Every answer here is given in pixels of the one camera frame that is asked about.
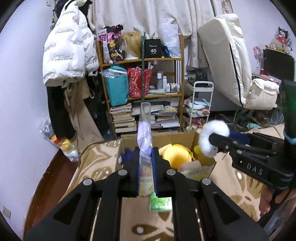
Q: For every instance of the black monitor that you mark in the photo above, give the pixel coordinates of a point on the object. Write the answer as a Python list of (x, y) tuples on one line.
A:
[(279, 64)]

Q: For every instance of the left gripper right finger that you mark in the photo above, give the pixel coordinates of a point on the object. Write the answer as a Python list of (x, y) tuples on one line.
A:
[(201, 210)]

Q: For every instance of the cream gaming chair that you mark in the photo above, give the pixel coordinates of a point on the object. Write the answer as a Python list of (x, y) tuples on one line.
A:
[(226, 52)]

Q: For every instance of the beige coat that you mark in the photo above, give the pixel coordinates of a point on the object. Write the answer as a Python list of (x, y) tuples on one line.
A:
[(86, 131)]

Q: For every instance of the teal bag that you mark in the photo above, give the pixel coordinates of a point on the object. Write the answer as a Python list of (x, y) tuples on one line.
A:
[(116, 81)]

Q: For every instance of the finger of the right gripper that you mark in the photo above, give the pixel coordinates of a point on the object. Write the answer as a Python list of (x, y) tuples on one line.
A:
[(253, 138), (260, 151)]

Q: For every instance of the blonde wig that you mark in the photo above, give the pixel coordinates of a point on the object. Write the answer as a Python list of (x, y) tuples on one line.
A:
[(131, 44)]

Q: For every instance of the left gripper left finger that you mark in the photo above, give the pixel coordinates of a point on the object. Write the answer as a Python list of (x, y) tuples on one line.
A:
[(92, 211)]

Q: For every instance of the white puffer jacket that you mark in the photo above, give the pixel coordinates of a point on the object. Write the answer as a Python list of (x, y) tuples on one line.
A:
[(70, 49)]

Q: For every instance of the pink pig roll plush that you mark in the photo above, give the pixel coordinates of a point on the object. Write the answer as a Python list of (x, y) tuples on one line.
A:
[(193, 165)]

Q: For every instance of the floral curtain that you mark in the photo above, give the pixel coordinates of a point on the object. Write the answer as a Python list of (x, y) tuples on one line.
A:
[(148, 16)]

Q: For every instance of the plastic bag of toys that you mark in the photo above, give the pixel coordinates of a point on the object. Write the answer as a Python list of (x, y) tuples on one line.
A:
[(67, 148)]

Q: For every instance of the black box with 40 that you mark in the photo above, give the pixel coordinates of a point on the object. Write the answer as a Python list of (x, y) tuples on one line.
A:
[(152, 48)]

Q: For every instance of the person right hand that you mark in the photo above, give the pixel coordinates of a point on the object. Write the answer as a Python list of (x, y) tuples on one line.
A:
[(266, 197)]

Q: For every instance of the green pole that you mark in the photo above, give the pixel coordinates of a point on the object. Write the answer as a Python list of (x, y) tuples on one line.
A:
[(143, 77)]

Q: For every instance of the white round bird plush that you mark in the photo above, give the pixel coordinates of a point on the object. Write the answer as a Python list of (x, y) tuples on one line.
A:
[(210, 135)]

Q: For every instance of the red gift bag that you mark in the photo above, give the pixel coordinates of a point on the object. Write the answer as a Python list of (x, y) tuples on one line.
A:
[(135, 81)]

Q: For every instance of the white plastic bag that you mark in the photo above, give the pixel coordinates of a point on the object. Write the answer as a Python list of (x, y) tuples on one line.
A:
[(170, 38)]

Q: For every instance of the wooden bookshelf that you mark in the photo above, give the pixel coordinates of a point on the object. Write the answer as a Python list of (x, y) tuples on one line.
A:
[(178, 72)]

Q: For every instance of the cardboard box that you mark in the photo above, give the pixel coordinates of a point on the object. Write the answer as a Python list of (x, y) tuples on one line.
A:
[(159, 140)]

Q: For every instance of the bagged purple keychain toy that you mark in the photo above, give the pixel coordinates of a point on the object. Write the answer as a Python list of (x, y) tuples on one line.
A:
[(144, 141)]

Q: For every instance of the black cartoon bag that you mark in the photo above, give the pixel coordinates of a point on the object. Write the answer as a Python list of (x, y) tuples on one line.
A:
[(110, 40)]

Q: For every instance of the green tissue pack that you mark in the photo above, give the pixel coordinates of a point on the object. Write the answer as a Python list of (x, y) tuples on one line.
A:
[(160, 204)]

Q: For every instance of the stack of books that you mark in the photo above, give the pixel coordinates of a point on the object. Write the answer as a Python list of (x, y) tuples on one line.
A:
[(122, 119)]

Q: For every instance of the white rolling cart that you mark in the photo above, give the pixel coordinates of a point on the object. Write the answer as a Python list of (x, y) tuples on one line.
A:
[(198, 104)]

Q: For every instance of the yellow bear plush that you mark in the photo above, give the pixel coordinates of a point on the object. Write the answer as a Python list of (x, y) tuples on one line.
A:
[(176, 155)]

